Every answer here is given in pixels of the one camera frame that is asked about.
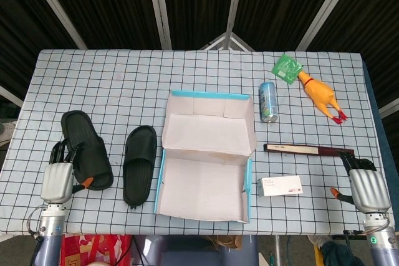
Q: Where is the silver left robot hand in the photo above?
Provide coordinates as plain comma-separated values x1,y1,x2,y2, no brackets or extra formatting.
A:
40,140,94,204

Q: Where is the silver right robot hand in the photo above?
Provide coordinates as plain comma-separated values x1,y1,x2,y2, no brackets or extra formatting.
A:
330,150,392,214

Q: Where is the black rubber slipper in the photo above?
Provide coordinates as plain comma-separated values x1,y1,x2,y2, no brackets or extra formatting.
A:
60,110,115,191

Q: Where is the black slipper with frayed heel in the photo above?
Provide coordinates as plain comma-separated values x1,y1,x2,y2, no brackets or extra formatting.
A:
122,125,158,209

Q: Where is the red patterned bag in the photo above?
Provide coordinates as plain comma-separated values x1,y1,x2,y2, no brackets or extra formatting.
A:
60,234,133,266

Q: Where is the dark red long box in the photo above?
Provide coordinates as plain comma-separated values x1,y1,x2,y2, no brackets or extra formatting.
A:
263,143,355,158

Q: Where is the white small carton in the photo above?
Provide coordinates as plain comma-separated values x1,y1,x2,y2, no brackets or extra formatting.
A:
257,175,304,198

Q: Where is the light blue shoe box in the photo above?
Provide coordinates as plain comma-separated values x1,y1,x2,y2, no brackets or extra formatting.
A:
154,90,257,224

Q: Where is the person leg in jeans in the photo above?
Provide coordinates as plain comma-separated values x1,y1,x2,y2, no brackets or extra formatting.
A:
308,234,366,266

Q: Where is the yellow rubber chicken toy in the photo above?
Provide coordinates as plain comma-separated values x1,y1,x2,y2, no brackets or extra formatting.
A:
297,71,349,125

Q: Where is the blue checkered tablecloth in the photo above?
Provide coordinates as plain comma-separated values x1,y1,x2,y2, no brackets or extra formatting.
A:
0,49,390,236

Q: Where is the blue green drink can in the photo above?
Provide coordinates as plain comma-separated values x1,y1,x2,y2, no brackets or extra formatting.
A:
259,80,279,123

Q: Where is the green snack packet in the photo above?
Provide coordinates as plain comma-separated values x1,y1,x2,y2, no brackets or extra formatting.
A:
271,53,304,85

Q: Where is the brown paper bag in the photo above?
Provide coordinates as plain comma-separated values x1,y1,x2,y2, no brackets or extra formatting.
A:
205,234,244,250

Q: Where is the white metal frame post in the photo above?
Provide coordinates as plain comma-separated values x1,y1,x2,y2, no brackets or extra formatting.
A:
24,0,88,50
296,0,355,52
223,0,247,49
145,0,173,50

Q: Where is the white triangular frame stand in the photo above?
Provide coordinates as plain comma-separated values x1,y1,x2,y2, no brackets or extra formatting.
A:
199,31,257,52

